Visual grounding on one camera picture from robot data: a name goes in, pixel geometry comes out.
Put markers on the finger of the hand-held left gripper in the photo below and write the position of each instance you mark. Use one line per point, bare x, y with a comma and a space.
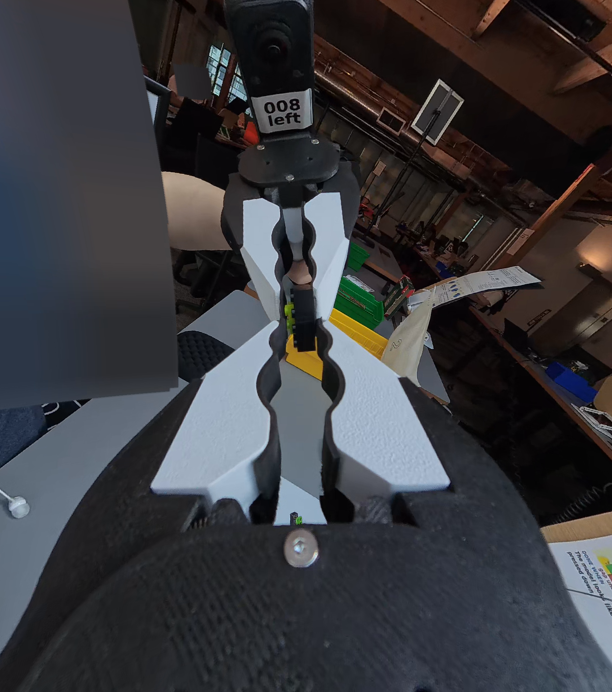
333, 243
260, 243

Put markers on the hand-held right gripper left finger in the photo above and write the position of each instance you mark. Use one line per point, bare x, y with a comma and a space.
219, 432

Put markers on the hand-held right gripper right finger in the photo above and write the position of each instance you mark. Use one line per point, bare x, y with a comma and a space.
387, 432

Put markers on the lime green toy brick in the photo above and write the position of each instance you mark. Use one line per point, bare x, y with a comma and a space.
288, 316

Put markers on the black toy brick plate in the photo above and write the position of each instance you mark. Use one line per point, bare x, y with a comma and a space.
304, 319

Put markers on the yellow plastic bin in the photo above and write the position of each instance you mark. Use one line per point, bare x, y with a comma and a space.
360, 340

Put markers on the grey desk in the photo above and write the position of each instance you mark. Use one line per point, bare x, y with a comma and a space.
41, 567

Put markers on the person's left hand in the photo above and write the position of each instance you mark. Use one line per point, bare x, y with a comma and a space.
300, 273

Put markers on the green plastic bin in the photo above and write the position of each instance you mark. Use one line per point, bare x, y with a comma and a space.
358, 257
357, 303

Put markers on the small toy set box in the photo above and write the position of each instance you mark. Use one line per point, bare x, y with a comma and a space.
399, 294

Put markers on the white paper bag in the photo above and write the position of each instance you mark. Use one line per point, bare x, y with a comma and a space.
408, 346

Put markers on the white building booklet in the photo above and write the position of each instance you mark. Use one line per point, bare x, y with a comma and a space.
295, 505

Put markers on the white air vent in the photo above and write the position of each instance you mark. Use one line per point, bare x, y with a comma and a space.
391, 120

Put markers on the background instruction sheet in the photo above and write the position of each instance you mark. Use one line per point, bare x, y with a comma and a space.
479, 284

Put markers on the white light panel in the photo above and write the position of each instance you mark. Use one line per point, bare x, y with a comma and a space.
438, 111

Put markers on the blue plastic bin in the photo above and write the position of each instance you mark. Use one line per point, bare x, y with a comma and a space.
571, 381

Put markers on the wooden pillar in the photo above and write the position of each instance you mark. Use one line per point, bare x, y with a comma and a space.
554, 216

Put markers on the wooden book stand board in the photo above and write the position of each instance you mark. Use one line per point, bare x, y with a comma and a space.
598, 521

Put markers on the large printed instruction sheet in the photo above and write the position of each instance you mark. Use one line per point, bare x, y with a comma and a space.
609, 621

